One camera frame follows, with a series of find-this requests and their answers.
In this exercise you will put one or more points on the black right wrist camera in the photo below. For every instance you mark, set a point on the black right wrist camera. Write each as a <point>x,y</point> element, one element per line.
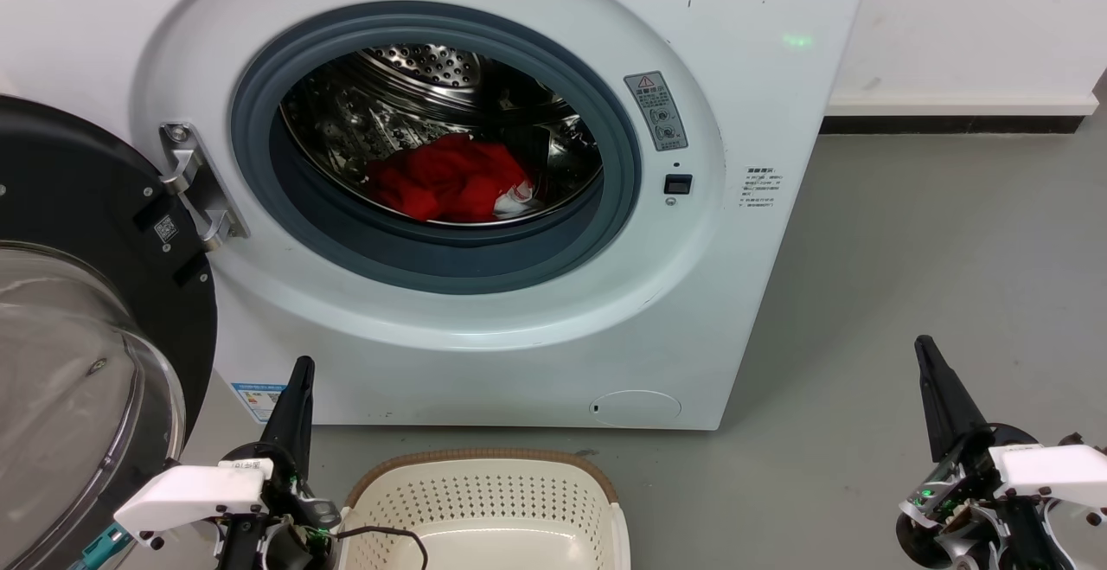
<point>1081,442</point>

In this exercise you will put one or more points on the cream perforated laundry basket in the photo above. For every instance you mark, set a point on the cream perforated laundry basket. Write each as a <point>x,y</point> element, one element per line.
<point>484,501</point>

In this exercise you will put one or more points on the silver door hinge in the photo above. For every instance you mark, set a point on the silver door hinge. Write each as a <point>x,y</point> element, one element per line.
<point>203,198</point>

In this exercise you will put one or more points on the red jersey garment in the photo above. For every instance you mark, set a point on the red jersey garment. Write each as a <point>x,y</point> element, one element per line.
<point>441,176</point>

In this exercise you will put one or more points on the QR code sticker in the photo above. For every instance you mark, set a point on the QR code sticker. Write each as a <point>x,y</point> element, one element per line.
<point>166,228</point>

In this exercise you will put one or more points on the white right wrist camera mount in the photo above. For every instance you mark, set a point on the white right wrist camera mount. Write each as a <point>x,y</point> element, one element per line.
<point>1055,470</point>

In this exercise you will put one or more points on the round white filter cover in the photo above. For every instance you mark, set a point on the round white filter cover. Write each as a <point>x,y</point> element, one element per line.
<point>636,409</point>

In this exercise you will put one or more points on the white front-load washing machine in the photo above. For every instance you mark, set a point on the white front-load washing machine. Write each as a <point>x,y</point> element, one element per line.
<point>761,293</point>

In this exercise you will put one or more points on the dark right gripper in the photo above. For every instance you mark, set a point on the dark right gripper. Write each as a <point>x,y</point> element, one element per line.
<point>969,518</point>

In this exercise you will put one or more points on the small text label sticker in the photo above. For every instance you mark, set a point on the small text label sticker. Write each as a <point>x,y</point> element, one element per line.
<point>762,188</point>

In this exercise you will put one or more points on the grey warning label sticker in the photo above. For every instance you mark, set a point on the grey warning label sticker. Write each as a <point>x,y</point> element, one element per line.
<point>655,112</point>

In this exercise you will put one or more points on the stainless steel washing machine drum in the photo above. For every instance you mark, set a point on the stainless steel washing machine drum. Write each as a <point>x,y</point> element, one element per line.
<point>415,112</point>

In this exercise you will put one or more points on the grey rubber door gasket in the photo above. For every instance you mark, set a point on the grey rubber door gasket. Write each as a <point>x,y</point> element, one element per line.
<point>432,263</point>

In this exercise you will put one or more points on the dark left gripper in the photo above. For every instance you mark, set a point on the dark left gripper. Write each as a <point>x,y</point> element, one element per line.
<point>298,535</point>

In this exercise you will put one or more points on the black round washer door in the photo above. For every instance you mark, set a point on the black round washer door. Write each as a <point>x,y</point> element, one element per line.
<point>78,172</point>

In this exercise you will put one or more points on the blue energy label sticker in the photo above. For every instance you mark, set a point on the blue energy label sticker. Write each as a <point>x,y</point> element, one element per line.
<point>258,401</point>

